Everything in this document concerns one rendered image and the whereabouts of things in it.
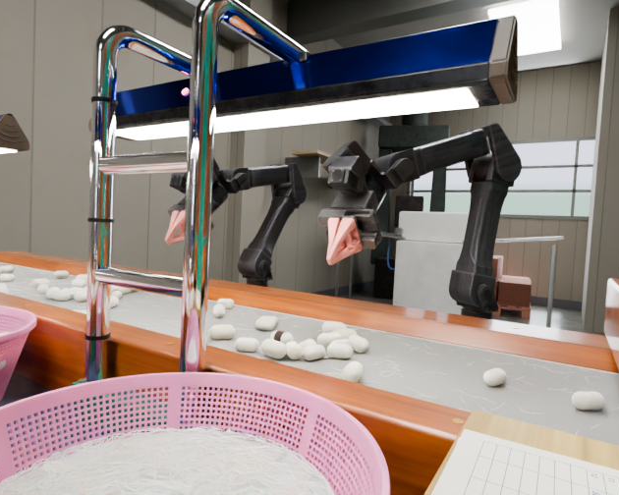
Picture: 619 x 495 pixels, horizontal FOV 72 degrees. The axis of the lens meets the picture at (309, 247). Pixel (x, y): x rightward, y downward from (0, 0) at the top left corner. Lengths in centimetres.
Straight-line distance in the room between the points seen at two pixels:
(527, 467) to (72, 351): 51
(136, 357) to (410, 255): 430
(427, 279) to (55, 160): 347
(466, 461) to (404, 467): 9
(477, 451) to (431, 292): 439
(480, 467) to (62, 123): 294
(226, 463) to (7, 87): 274
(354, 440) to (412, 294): 443
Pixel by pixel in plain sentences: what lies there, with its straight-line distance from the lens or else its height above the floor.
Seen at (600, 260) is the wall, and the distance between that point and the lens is 517.
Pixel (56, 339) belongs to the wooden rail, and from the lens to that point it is 65.
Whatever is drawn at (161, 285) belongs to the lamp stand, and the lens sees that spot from 43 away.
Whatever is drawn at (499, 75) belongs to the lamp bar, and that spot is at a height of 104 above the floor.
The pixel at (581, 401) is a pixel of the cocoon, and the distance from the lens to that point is 51.
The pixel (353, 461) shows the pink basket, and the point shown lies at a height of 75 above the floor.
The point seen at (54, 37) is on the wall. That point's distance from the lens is 315.
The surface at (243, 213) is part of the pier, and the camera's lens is 382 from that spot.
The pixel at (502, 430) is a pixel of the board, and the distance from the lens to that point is 33.
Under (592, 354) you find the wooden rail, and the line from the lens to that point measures 69.
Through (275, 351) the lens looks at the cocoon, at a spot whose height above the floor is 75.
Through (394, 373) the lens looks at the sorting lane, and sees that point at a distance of 52.
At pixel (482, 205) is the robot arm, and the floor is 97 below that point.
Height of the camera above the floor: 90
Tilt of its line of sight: 3 degrees down
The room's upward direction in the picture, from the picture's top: 3 degrees clockwise
